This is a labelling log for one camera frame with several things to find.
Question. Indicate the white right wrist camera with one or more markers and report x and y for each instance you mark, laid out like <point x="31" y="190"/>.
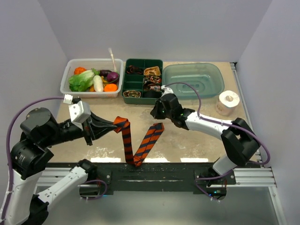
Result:
<point x="166" y="90"/>

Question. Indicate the orange carrot slice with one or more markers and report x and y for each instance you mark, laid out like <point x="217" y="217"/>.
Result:
<point x="110" y="87"/>

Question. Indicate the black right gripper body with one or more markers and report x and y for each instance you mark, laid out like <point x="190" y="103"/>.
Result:
<point x="161" y="113"/>

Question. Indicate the orange navy striped tie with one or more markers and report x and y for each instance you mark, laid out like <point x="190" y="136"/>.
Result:
<point x="153" y="134"/>

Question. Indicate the white scallion stalk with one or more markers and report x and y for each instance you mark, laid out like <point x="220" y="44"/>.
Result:
<point x="113" y="60"/>

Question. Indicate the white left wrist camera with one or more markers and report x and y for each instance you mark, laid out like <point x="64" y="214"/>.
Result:
<point x="79" y="112"/>

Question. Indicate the brown swirl rolled tie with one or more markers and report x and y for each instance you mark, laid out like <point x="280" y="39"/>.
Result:
<point x="132" y="94"/>

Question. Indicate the green lettuce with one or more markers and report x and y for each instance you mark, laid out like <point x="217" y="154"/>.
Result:
<point x="82" y="81"/>

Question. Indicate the dark eggplant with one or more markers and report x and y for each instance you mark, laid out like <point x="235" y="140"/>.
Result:
<point x="104" y="73"/>

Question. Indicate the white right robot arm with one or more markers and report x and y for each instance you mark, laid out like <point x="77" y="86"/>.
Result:
<point x="237" y="137"/>

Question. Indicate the black orange rolled tie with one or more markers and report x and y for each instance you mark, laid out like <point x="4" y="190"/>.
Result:
<point x="134" y="70"/>

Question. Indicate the white toilet paper roll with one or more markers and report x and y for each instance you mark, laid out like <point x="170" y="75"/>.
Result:
<point x="227" y="102"/>

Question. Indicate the white radish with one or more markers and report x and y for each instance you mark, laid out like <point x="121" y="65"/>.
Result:
<point x="98" y="84"/>

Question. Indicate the green compartment box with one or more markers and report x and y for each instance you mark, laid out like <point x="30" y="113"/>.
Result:
<point x="135" y="82"/>

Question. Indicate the white plastic basket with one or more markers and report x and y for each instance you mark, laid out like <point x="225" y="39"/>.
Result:
<point x="97" y="64"/>

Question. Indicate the orange pumpkin toy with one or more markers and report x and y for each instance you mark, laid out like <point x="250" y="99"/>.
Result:
<point x="79" y="70"/>

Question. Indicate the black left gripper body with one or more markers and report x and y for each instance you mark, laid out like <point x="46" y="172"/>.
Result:
<point x="68" y="131"/>

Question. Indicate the purple onion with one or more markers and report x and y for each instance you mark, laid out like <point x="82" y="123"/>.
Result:
<point x="112" y="77"/>

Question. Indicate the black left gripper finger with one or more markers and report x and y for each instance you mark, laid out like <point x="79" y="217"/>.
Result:
<point x="99" y="122"/>
<point x="98" y="132"/>

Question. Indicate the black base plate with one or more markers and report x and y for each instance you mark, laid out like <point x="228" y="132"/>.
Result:
<point x="108" y="178"/>

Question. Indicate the tan rolled tie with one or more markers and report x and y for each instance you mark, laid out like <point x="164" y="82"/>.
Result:
<point x="155" y="71"/>

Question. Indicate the dark patterned rolled tie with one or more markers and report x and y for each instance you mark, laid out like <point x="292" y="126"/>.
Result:
<point x="152" y="79"/>

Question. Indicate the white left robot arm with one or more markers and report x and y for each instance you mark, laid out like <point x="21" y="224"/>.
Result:
<point x="29" y="157"/>

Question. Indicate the aluminium frame rail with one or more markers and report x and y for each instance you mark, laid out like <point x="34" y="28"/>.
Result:
<point x="252" y="200"/>

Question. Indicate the teal plastic tub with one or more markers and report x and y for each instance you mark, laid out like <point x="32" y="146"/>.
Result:
<point x="192" y="79"/>

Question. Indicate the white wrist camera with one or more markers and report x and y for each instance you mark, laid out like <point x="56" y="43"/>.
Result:
<point x="166" y="90"/>
<point x="79" y="112"/>

